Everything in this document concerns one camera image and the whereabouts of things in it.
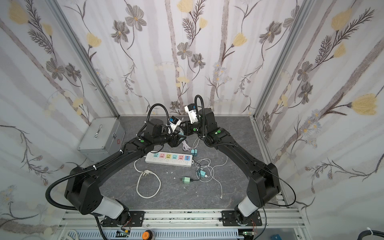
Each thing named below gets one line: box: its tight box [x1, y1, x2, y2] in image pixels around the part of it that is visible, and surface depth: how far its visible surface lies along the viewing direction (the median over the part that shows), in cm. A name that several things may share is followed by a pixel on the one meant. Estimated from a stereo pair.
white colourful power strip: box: [145, 151, 194, 168], surface depth 95 cm
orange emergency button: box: [142, 230, 153, 240], surface depth 64 cm
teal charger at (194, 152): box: [190, 149, 198, 157], surface depth 98 cm
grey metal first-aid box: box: [77, 117, 126, 163], surface depth 90 cm
